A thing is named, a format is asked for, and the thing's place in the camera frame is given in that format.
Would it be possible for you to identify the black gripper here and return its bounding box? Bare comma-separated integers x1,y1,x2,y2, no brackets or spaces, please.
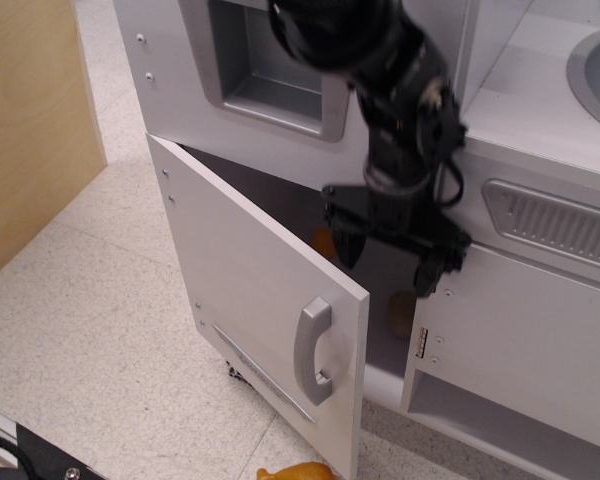
321,185,471,298

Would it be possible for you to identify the silver fridge door handle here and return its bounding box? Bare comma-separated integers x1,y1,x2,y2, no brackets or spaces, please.
293,296,332,406

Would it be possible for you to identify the white fridge door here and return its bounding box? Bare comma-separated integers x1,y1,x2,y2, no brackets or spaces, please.
110,0,474,232
147,135,370,479

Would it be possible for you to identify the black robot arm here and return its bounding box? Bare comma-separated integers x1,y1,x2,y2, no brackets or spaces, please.
268,1,471,298

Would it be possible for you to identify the white toy fridge cabinet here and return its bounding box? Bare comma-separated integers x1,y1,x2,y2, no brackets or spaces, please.
110,0,474,414

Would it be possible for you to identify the beige toy potato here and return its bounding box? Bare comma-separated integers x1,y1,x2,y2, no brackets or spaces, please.
387,291,417,340

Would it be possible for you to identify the yellow toy corn piece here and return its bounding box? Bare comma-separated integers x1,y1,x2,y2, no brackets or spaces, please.
309,227,336,260

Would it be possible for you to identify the lower brass cabinet hinge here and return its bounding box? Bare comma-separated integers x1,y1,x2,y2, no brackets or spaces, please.
415,327,428,358

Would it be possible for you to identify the white toy kitchen counter unit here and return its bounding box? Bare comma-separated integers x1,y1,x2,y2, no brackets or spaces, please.
402,1,600,479

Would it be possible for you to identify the white cabinet door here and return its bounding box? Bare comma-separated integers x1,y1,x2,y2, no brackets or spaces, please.
408,247,600,446

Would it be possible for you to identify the aluminium extrusion foot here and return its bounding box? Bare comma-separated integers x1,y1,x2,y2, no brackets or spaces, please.
225,361,247,383

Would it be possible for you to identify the silver vent panel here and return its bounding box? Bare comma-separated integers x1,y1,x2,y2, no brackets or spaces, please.
482,179,600,268

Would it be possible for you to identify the silver ice dispenser recess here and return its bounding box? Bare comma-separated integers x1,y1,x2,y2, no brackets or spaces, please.
179,1,349,143

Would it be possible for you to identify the orange toy chicken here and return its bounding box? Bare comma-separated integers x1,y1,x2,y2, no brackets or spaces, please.
256,462,335,480

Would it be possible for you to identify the grey round sink basin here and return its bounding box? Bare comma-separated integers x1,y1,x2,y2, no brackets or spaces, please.
566,30,600,123

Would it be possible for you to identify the plywood panel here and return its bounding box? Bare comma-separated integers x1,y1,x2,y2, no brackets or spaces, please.
0,1,106,270

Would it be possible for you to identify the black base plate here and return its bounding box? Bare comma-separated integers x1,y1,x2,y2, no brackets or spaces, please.
16,424,104,480

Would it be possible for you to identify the black cable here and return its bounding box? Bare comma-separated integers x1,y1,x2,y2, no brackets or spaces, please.
0,433,34,480

